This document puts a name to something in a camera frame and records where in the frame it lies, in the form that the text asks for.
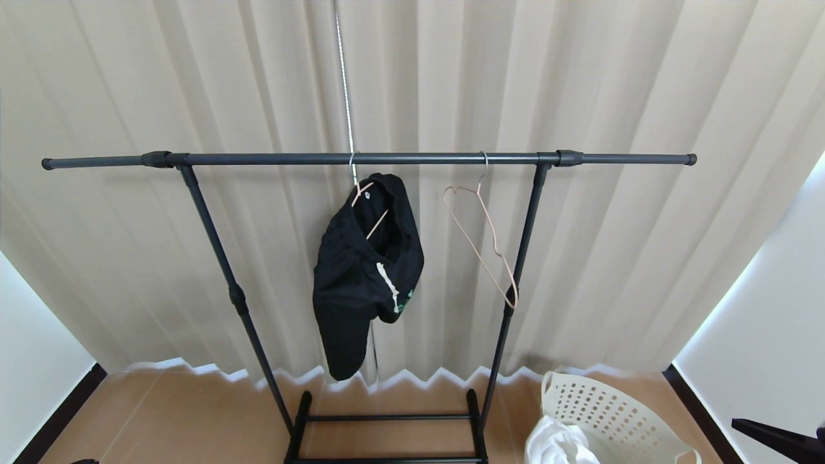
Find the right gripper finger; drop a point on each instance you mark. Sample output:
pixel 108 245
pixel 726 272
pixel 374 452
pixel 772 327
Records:
pixel 793 448

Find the white garment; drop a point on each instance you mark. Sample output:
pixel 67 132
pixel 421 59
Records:
pixel 561 448

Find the pink clothes hanger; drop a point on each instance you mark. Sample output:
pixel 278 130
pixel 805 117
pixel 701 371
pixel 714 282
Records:
pixel 377 227
pixel 493 245

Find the black shorts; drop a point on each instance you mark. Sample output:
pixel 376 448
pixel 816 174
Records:
pixel 348 290

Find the white laundry basket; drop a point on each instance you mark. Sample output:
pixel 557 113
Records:
pixel 619 419

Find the black clothes rack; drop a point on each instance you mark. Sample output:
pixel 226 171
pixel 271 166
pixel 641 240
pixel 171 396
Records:
pixel 258 158

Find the beige curtain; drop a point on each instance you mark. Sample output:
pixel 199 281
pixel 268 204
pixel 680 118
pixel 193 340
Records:
pixel 193 77

